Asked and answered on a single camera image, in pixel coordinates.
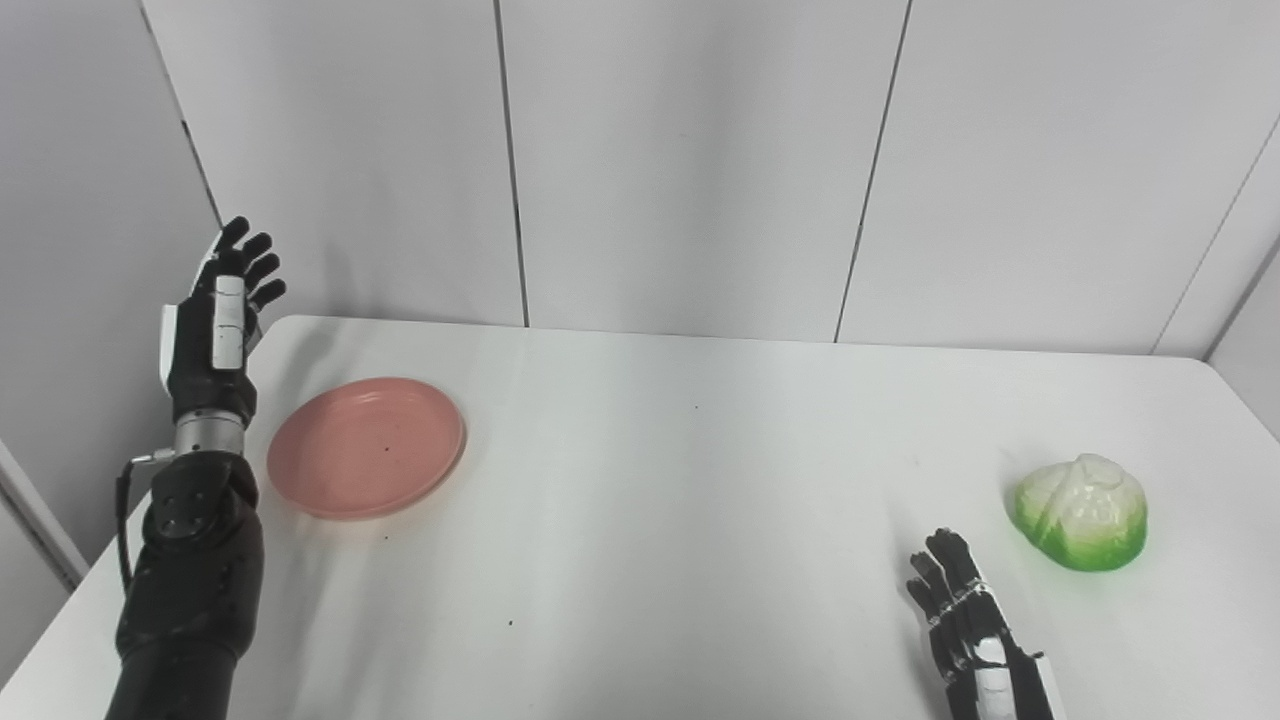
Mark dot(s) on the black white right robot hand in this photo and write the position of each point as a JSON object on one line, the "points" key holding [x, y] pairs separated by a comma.
{"points": [[965, 640]]}

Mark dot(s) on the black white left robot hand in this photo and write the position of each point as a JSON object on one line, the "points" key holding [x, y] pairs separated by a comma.
{"points": [[195, 370]]}

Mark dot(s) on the green white toy cabbage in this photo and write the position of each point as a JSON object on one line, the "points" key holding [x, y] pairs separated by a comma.
{"points": [[1085, 515]]}

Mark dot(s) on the pink round plate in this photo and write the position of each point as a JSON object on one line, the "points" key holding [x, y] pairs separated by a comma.
{"points": [[365, 450]]}

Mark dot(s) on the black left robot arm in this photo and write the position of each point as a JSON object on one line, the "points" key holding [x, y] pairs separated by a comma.
{"points": [[190, 600]]}

